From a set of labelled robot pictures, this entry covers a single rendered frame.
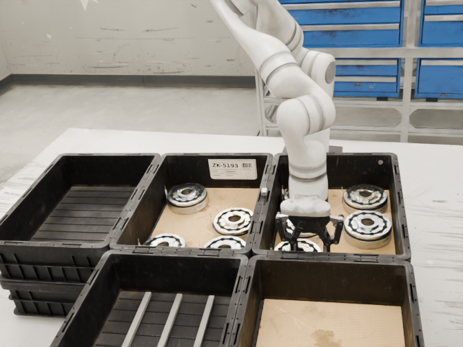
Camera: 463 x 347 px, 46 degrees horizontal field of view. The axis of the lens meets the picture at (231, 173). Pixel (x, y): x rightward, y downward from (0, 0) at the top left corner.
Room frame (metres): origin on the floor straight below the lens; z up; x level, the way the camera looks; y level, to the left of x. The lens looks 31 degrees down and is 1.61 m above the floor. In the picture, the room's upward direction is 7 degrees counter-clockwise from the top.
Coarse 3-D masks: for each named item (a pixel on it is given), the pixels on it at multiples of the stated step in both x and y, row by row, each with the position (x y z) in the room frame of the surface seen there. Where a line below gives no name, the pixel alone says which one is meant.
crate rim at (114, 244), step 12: (168, 156) 1.26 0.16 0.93; (180, 156) 1.25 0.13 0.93; (192, 156) 1.24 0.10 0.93; (204, 156) 1.24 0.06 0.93; (216, 156) 1.23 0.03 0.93; (228, 156) 1.22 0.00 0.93; (240, 156) 1.21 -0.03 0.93; (252, 156) 1.20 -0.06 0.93; (264, 156) 1.20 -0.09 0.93; (156, 168) 1.20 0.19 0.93; (264, 180) 1.08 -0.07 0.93; (144, 192) 1.09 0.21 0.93; (132, 204) 1.04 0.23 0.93; (132, 216) 1.00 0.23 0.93; (252, 216) 0.94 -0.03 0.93; (120, 228) 0.96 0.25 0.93; (252, 228) 0.92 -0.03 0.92; (252, 240) 0.86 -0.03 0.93; (204, 252) 0.84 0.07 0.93; (216, 252) 0.84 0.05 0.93; (228, 252) 0.83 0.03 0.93; (240, 252) 0.83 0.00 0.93
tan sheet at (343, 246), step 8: (328, 192) 1.14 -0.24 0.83; (336, 192) 1.14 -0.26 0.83; (328, 200) 1.11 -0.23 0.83; (336, 200) 1.10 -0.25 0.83; (336, 208) 1.07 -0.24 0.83; (344, 216) 1.03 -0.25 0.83; (328, 224) 1.01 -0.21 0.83; (392, 224) 0.98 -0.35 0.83; (392, 232) 0.95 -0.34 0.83; (280, 240) 0.97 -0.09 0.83; (344, 240) 0.94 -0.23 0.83; (392, 240) 0.92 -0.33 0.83; (320, 248) 0.93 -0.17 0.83; (336, 248) 0.92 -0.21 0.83; (344, 248) 0.92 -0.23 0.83; (352, 248) 0.92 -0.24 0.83; (384, 248) 0.90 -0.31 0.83; (392, 248) 0.90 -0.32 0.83
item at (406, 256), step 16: (272, 176) 1.09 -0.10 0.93; (400, 192) 0.96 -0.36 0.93; (400, 208) 0.90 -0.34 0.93; (400, 224) 0.85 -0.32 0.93; (256, 240) 0.86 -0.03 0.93; (304, 256) 0.79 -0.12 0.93; (320, 256) 0.79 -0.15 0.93; (336, 256) 0.78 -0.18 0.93; (352, 256) 0.77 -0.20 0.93; (368, 256) 0.77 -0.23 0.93; (384, 256) 0.76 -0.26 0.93; (400, 256) 0.76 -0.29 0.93
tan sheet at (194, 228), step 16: (208, 192) 1.21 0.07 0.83; (224, 192) 1.20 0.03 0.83; (240, 192) 1.19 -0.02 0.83; (256, 192) 1.18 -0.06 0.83; (208, 208) 1.14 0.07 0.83; (224, 208) 1.13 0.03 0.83; (160, 224) 1.09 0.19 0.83; (176, 224) 1.08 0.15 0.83; (192, 224) 1.08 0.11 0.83; (208, 224) 1.07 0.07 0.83; (192, 240) 1.01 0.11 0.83; (208, 240) 1.01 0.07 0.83
